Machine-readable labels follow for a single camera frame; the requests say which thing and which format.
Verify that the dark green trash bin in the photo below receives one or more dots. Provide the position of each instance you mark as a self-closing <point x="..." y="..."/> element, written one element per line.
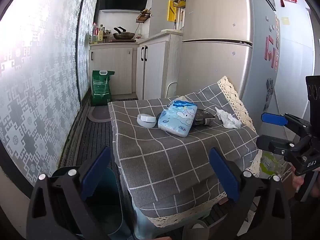
<point x="105" y="205"/>

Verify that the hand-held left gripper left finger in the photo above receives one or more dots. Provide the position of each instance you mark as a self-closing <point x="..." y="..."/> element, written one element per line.
<point x="96" y="166"/>

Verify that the blue tissue pack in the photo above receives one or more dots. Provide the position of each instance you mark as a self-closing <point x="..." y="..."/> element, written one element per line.
<point x="176" y="120"/>

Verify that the black induction cooker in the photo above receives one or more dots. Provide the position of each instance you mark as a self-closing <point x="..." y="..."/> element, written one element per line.
<point x="122" y="40"/>

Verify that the person's right hand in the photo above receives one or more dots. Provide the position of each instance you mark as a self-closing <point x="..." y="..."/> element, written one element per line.
<point x="298" y="183"/>

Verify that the tall white kitchen cabinet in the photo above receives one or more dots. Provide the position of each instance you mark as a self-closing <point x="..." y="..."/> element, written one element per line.
<point x="155" y="75"/>

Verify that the silver refrigerator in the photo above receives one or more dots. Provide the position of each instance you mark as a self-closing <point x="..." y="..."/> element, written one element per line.
<point x="212" y="67"/>

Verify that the grey floor mat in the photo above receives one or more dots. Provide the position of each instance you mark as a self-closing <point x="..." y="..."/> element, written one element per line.
<point x="98" y="115"/>

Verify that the red fridge sticker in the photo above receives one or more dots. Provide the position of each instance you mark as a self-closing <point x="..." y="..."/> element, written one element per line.
<point x="271" y="55"/>

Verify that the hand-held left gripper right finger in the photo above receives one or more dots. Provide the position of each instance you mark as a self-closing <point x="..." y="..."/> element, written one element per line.
<point x="222" y="175"/>

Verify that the black tissue pack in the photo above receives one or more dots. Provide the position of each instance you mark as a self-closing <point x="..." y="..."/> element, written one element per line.
<point x="203" y="117"/>

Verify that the green white plastic bag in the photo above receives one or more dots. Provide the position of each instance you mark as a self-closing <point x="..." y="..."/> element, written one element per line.
<point x="270" y="165"/>

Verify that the red-capped oil bottle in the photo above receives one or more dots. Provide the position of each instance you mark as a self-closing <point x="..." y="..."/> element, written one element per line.
<point x="95" y="31"/>

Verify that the frosted patterned sliding door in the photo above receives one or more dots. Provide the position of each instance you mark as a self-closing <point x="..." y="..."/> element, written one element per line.
<point x="37" y="80"/>

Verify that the metal wok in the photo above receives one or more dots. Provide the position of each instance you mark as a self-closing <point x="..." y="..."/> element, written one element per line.
<point x="123" y="35"/>

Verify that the green rice bag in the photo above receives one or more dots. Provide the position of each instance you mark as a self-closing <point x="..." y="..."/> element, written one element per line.
<point x="101" y="90"/>

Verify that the white tissue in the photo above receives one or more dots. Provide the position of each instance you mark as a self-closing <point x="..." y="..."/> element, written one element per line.
<point x="228" y="120"/>

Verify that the yellow-capped sauce bottle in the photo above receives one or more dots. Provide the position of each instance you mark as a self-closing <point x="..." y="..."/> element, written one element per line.
<point x="100" y="33"/>

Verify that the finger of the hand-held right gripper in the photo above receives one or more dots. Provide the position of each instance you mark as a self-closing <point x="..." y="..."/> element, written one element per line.
<point x="273" y="119"/>
<point x="270" y="143"/>

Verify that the grey checked lace-edged tablecloth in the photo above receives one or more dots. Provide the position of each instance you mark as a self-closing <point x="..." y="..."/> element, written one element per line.
<point x="162" y="160"/>

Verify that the white round container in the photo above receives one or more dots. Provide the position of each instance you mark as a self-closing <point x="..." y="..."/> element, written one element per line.
<point x="145" y="120"/>

